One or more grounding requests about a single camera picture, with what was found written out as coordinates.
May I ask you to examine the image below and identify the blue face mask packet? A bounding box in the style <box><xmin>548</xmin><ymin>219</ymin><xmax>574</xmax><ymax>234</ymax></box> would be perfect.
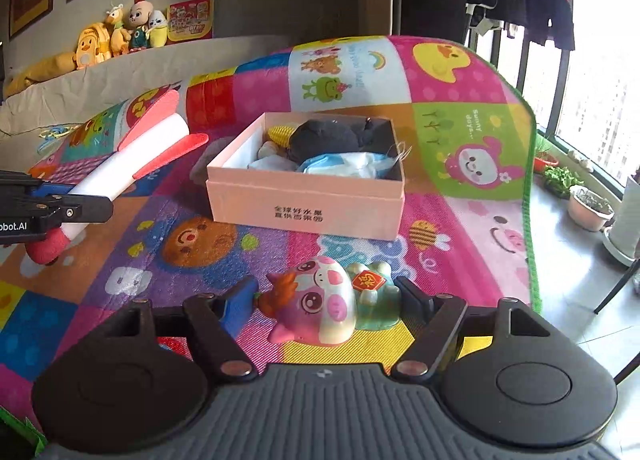
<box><xmin>247</xmin><ymin>150</ymin><xmax>401</xmax><ymax>181</ymax></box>

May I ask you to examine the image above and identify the white flower pot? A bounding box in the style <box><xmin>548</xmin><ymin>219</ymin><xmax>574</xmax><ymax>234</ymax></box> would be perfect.
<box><xmin>602</xmin><ymin>175</ymin><xmax>640</xmax><ymax>267</ymax></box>

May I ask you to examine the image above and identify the boy doll plush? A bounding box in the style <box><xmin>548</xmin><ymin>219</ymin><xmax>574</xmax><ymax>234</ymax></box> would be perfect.
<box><xmin>123</xmin><ymin>0</ymin><xmax>151</xmax><ymax>52</ymax></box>

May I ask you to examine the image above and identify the red cartoon card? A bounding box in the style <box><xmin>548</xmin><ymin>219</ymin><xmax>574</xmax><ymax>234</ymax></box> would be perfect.
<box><xmin>166</xmin><ymin>0</ymin><xmax>215</xmax><ymax>45</ymax></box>

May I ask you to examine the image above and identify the black metal stand leg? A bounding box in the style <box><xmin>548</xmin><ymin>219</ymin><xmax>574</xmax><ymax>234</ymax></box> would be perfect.
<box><xmin>594</xmin><ymin>260</ymin><xmax>640</xmax><ymax>315</ymax></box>

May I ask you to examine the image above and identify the black plush toy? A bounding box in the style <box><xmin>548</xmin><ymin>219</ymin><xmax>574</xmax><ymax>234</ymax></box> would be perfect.
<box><xmin>285</xmin><ymin>117</ymin><xmax>388</xmax><ymax>163</ymax></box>

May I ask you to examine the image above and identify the pink cardboard box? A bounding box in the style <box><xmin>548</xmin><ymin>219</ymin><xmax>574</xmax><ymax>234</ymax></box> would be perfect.
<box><xmin>206</xmin><ymin>112</ymin><xmax>407</xmax><ymax>242</ymax></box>

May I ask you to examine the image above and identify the black window railing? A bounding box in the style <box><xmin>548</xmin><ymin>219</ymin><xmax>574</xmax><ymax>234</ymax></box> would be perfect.
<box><xmin>465</xmin><ymin>5</ymin><xmax>581</xmax><ymax>141</ymax></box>

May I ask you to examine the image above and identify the white and yellow banana plush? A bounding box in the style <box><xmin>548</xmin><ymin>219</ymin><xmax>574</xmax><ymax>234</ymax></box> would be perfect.
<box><xmin>147</xmin><ymin>9</ymin><xmax>169</xmax><ymax>48</ymax></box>

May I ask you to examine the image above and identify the long yellow plush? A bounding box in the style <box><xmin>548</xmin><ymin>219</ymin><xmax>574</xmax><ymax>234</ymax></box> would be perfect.
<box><xmin>4</xmin><ymin>51</ymin><xmax>81</xmax><ymax>98</ymax></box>

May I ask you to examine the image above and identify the colourful cartoon play mat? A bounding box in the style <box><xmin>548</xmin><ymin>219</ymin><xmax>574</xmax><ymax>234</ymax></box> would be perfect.
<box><xmin>0</xmin><ymin>34</ymin><xmax>543</xmax><ymax>436</ymax></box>

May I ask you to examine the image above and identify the yellow deer plush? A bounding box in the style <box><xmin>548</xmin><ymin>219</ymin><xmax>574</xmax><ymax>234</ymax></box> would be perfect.
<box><xmin>104</xmin><ymin>3</ymin><xmax>132</xmax><ymax>57</ymax></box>

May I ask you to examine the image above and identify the green potted plant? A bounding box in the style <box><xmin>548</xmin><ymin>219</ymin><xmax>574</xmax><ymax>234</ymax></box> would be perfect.
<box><xmin>542</xmin><ymin>165</ymin><xmax>576</xmax><ymax>199</ymax></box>

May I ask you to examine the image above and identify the yellow corn toy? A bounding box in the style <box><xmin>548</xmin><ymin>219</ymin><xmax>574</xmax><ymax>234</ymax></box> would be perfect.
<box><xmin>266</xmin><ymin>124</ymin><xmax>301</xmax><ymax>147</ymax></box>

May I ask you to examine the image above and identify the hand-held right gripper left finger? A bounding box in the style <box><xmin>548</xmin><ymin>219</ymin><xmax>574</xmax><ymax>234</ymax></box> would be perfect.
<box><xmin>107</xmin><ymin>275</ymin><xmax>258</xmax><ymax>381</ymax></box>

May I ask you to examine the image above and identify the red flower pot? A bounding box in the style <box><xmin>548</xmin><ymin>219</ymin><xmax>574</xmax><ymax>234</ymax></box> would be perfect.
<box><xmin>534</xmin><ymin>137</ymin><xmax>560</xmax><ymax>173</ymax></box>

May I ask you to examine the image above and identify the white foam rocket red tip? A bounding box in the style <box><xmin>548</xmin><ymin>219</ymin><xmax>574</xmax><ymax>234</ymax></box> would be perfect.
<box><xmin>27</xmin><ymin>88</ymin><xmax>210</xmax><ymax>266</ymax></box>

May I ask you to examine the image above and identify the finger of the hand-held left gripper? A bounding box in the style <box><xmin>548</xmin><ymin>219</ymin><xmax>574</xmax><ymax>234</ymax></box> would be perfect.
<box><xmin>30</xmin><ymin>194</ymin><xmax>115</xmax><ymax>232</ymax></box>
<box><xmin>0</xmin><ymin>170</ymin><xmax>76</xmax><ymax>198</ymax></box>

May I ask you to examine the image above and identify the pink cow toy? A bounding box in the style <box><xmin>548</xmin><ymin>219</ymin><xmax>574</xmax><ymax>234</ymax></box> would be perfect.
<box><xmin>255</xmin><ymin>255</ymin><xmax>401</xmax><ymax>347</ymax></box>

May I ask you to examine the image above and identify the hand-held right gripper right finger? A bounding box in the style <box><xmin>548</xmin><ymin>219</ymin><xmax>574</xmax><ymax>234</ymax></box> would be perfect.
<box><xmin>392</xmin><ymin>277</ymin><xmax>556</xmax><ymax>381</ymax></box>

